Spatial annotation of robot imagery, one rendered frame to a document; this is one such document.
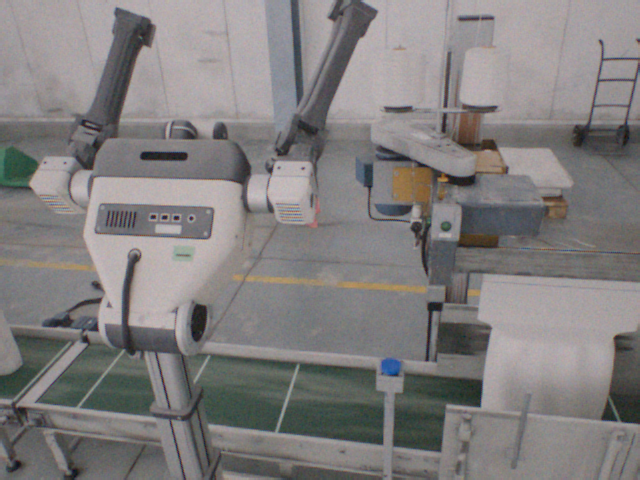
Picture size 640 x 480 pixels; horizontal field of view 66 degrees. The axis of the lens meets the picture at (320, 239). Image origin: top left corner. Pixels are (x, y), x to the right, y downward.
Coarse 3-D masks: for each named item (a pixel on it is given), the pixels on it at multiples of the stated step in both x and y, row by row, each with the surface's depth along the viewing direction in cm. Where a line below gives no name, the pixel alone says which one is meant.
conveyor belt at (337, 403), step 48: (96, 384) 214; (144, 384) 213; (240, 384) 211; (288, 384) 210; (336, 384) 208; (432, 384) 206; (480, 384) 205; (288, 432) 187; (336, 432) 186; (432, 432) 184
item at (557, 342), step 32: (512, 288) 163; (544, 288) 160; (576, 288) 158; (608, 288) 156; (512, 320) 168; (544, 320) 165; (576, 320) 163; (608, 320) 161; (512, 352) 164; (544, 352) 161; (576, 352) 159; (608, 352) 158; (512, 384) 169; (544, 384) 166; (576, 384) 164; (608, 384) 165; (576, 416) 170
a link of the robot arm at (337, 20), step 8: (336, 0) 127; (336, 8) 128; (328, 16) 129; (336, 16) 128; (336, 24) 129; (336, 32) 129; (328, 40) 132; (328, 48) 130; (320, 64) 130; (320, 72) 130; (312, 80) 132; (312, 88) 131; (304, 96) 133; (304, 104) 131; (296, 112) 133
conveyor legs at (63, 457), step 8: (64, 440) 209; (72, 440) 220; (80, 440) 222; (56, 448) 208; (64, 448) 210; (72, 448) 217; (56, 456) 210; (64, 456) 210; (64, 464) 212; (72, 464) 215; (280, 464) 187; (288, 464) 186; (72, 472) 218; (280, 472) 188; (288, 472) 187; (296, 472) 201
